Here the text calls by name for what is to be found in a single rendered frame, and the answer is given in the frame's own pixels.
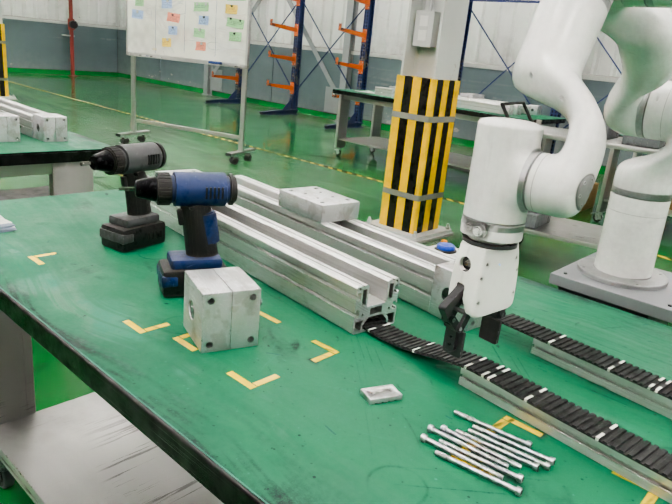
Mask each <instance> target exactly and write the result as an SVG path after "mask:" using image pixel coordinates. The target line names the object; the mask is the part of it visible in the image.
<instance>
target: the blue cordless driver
mask: <svg viewBox="0 0 672 504"><path fill-rule="evenodd" d="M118 190H119V191H135V196H136V197H138V198H142V199H146V200H150V201H154V202H156V204H157V205H170V204H171V203H173V205H174V206H180V208H178V209H177V210H176V212H177V218H178V224H179V225H180V226H181V225H183V233H184V242H185V250H173V251H168V253H167V259H161V260H159V262H158V263H157V275H158V283H159V286H160V289H161V292H162V294H163V296H165V297H171V296H184V279H185V271H188V270H201V269H214V268H226V265H225V264H224V262H223V260H222V258H221V257H220V255H219V254H218V249H217V242H218V241H219V240H220V239H219V231H218V223H217V215H216V211H214V210H213V209H211V206H225V205H226V203H227V204H228V205H233V204H234V202H236V200H237V195H238V184H237V179H236V177H235V176H234V175H233V174H232V173H228V174H227V176H226V174H225V173H224V172H173V174H172V175H171V174H170V173H169V172H157V173H156V174H155V176H152V177H148V178H143V179H139V180H136V181H135V187H122V186H118Z"/></svg>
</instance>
